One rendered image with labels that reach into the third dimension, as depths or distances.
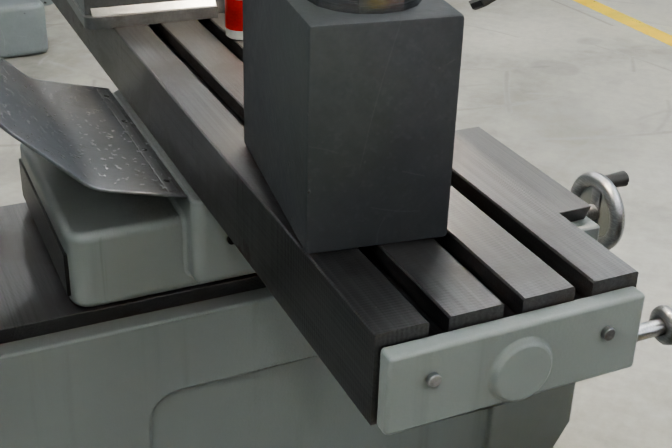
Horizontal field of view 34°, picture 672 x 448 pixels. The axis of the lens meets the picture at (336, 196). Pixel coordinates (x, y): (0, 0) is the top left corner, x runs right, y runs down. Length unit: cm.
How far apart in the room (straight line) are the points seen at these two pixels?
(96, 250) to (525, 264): 47
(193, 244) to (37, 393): 23
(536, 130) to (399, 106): 278
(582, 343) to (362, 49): 28
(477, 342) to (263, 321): 48
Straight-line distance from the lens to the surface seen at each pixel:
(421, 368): 78
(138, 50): 129
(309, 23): 78
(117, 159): 117
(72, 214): 116
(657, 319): 160
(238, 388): 128
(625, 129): 369
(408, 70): 81
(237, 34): 132
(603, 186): 159
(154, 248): 115
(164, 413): 127
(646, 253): 294
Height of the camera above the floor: 139
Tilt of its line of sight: 27 degrees down
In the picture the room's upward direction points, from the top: 2 degrees clockwise
